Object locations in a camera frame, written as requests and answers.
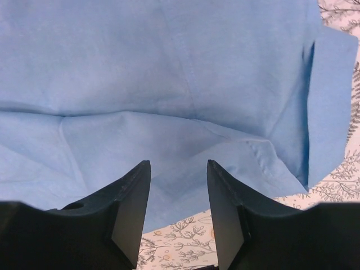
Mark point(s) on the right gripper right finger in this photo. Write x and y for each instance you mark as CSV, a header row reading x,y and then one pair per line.
x,y
253,231

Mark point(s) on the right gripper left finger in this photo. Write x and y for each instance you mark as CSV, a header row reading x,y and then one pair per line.
x,y
100,231

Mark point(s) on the light blue long sleeve shirt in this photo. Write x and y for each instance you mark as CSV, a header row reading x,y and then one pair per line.
x,y
91,88

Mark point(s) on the floral table mat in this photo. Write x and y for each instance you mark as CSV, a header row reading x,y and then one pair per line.
x,y
189,243

